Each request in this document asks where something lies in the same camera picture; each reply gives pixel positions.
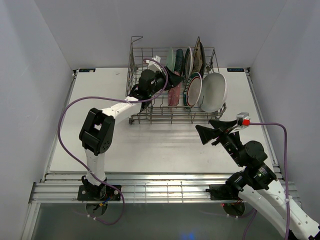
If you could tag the black floral square plate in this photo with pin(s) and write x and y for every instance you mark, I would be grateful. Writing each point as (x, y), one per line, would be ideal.
(201, 60)

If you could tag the right corner logo sticker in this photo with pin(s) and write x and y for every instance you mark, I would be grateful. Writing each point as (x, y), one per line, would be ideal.
(235, 70)

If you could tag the teal square plate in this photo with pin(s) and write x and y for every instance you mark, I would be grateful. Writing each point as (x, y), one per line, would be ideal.
(179, 61)

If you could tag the left corner logo sticker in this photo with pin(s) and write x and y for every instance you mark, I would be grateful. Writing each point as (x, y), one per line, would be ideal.
(86, 70)

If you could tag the striped rim plate front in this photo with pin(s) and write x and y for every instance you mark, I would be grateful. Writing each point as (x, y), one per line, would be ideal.
(188, 63)

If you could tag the beige floral square plate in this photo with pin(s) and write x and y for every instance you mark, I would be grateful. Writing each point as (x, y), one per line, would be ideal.
(194, 54)

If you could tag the striped rim plate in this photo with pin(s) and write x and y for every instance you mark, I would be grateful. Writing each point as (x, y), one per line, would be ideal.
(192, 90)
(188, 63)

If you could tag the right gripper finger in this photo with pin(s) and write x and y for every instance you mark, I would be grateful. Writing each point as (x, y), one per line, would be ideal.
(207, 134)
(218, 124)

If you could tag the grey wire dish rack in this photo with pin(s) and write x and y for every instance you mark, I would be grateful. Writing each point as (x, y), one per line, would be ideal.
(159, 110)

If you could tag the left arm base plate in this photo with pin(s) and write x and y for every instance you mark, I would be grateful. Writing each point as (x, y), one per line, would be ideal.
(103, 194)

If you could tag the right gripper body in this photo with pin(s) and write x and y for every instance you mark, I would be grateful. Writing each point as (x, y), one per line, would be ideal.
(231, 143)

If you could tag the mint green plate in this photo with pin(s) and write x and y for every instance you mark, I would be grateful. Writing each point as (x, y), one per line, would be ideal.
(170, 59)

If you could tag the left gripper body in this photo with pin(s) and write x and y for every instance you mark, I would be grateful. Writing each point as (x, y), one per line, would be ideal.
(160, 81)

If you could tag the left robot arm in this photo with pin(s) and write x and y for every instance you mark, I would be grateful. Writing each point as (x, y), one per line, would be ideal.
(97, 131)

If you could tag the corner logo sticker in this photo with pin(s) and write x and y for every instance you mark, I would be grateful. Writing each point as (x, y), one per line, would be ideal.
(235, 70)
(86, 70)

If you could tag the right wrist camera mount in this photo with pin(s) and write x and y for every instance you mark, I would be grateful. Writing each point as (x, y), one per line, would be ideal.
(243, 120)

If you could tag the pink dotted plate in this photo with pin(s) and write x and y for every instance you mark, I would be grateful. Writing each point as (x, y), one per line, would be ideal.
(174, 92)

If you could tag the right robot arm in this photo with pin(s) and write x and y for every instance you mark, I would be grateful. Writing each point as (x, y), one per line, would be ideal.
(256, 183)

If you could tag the white oval plate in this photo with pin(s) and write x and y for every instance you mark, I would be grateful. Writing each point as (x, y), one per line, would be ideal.
(213, 93)

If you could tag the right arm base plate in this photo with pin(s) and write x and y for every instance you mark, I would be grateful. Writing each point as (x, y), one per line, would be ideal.
(222, 192)

